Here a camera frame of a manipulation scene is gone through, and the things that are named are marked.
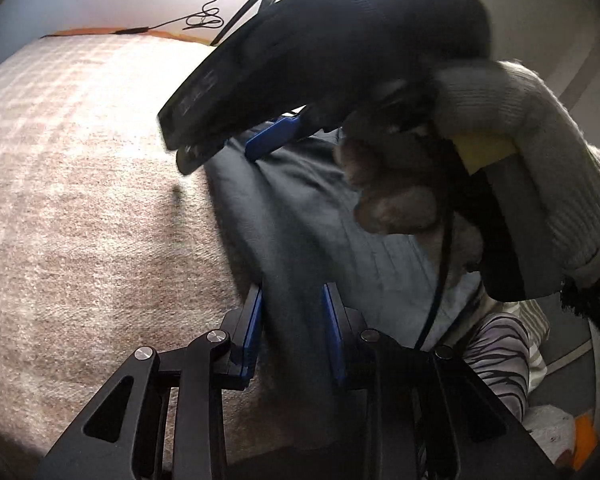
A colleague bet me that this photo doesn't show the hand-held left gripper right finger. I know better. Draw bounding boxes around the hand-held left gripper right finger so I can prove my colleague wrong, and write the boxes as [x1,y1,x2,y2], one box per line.
[321,283,562,480]

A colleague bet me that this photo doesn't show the light blue folded towel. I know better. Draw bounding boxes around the light blue folded towel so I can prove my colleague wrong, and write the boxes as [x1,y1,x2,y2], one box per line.
[427,267,487,333]

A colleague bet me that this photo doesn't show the person's right hand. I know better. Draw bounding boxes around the person's right hand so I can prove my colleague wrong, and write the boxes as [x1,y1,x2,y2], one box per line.
[336,59,600,283]

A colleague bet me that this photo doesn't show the orange object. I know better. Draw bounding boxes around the orange object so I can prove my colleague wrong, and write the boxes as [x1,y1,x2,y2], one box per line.
[571,411,597,457]

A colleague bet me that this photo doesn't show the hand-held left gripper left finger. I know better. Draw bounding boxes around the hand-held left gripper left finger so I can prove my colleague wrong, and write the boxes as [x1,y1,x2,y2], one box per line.
[35,284,264,480]

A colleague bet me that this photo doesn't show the white printed cloth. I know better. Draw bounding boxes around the white printed cloth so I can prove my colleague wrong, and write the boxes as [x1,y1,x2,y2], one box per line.
[522,404,577,457]

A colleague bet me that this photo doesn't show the person's striped clothing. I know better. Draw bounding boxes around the person's striped clothing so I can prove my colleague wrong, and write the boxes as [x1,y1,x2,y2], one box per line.
[414,311,532,463]

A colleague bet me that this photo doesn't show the orange mattress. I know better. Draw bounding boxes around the orange mattress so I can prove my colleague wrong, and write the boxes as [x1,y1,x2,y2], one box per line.
[44,26,217,47]

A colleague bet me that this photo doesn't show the beige checked bed blanket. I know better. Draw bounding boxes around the beige checked bed blanket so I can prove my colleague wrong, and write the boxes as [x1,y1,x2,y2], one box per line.
[0,32,341,466]

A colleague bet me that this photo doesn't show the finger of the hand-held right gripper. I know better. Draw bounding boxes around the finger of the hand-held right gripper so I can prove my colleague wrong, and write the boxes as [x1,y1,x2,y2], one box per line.
[244,116,306,162]
[176,142,228,177]

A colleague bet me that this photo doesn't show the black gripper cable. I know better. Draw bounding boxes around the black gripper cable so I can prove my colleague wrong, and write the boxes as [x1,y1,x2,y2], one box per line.
[413,199,457,352]

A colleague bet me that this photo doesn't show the black lamp cable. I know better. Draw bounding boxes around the black lamp cable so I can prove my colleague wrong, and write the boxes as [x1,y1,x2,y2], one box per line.
[114,0,246,37]

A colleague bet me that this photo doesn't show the dark green pants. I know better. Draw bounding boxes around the dark green pants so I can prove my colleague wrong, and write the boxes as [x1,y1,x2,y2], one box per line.
[205,130,483,401]

